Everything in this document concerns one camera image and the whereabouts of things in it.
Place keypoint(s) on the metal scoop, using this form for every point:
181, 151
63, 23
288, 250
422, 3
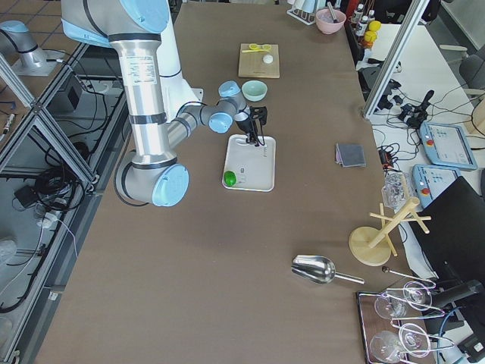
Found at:
320, 270

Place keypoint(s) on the black laptop monitor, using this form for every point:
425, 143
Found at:
454, 247

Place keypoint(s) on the white rectangular tray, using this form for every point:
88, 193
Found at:
253, 165

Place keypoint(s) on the grey folded cloth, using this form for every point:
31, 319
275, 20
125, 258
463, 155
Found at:
350, 155

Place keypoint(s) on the green lime toy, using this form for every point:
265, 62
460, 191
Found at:
229, 178

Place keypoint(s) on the wine glass lower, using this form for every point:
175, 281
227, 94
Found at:
411, 341

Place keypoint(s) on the clear plastic container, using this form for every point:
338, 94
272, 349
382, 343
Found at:
396, 190

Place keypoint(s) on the teach pendant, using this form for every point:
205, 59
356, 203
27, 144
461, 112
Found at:
446, 145
431, 180

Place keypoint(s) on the pink bowl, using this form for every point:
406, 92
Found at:
325, 23

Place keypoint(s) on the light green bowl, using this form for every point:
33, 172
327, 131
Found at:
254, 90

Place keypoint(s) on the wine glass upper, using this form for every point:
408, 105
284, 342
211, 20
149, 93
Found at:
397, 303

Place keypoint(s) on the white dish rack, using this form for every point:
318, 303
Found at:
303, 10

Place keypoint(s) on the small metal spoon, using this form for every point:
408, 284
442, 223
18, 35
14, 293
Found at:
386, 269

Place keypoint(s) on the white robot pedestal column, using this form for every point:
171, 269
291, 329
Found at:
175, 90

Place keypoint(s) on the wine glass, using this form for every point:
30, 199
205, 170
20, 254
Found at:
397, 303
411, 341

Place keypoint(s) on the lower teach pendant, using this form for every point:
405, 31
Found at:
431, 180

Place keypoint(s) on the wooden mug tree stand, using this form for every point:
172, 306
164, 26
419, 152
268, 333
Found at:
374, 247

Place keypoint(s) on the wooden cutting board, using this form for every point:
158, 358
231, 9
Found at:
251, 65

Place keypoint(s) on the dark glass rack tray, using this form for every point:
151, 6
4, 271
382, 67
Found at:
367, 318

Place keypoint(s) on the upper teach pendant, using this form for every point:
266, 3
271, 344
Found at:
446, 145

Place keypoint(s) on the aluminium frame post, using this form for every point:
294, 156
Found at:
411, 20

